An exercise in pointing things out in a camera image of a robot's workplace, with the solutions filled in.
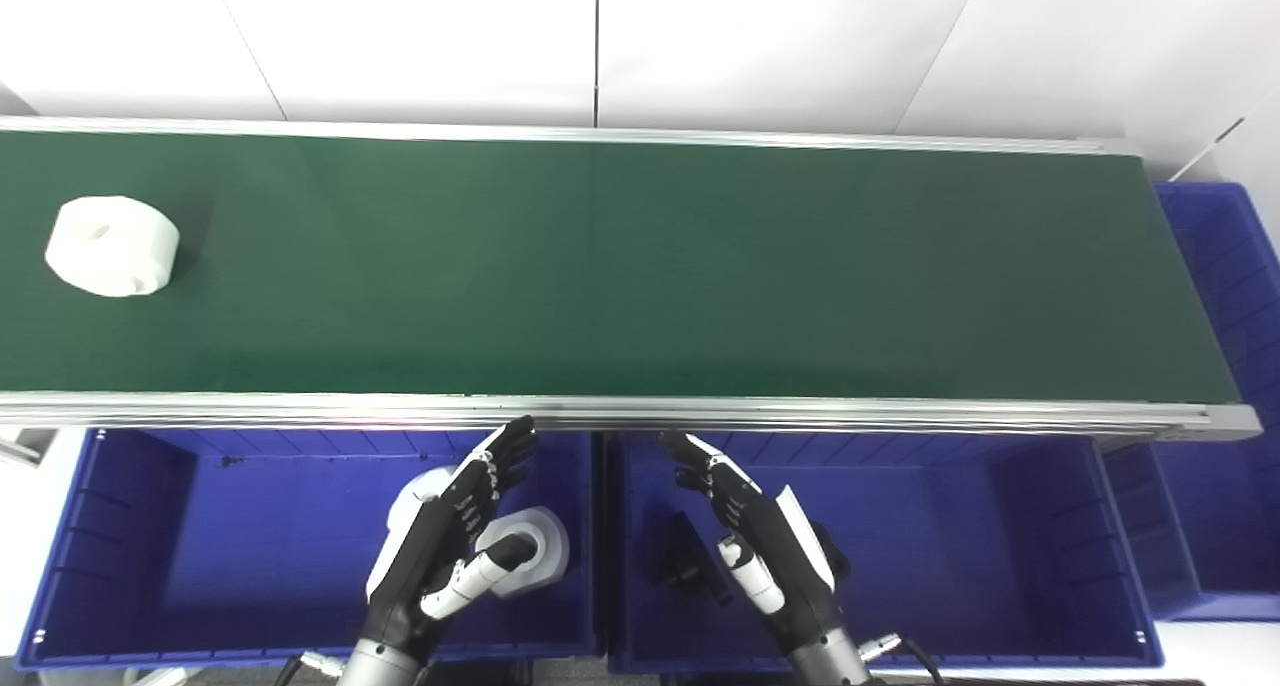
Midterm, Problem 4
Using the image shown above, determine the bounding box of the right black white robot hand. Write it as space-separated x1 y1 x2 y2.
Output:
658 429 851 659

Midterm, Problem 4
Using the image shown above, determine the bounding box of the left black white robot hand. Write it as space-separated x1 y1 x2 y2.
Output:
360 416 541 662

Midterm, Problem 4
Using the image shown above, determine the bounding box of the white hexagonal plastic part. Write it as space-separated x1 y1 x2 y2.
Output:
385 466 461 597
475 506 571 599
45 196 182 298

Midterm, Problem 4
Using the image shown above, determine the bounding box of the green conveyor belt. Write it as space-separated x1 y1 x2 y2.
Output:
0 116 1263 467
0 131 1241 407

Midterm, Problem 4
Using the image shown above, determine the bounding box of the blue plastic bin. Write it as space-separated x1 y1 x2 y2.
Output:
15 426 601 672
605 431 1166 675
1100 181 1280 622

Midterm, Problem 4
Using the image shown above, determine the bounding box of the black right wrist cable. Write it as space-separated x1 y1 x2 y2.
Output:
860 633 941 686

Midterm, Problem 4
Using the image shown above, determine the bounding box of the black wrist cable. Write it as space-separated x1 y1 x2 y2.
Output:
860 633 941 686
275 651 346 686

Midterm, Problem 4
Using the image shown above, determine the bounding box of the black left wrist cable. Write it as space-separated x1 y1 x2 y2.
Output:
275 651 346 686

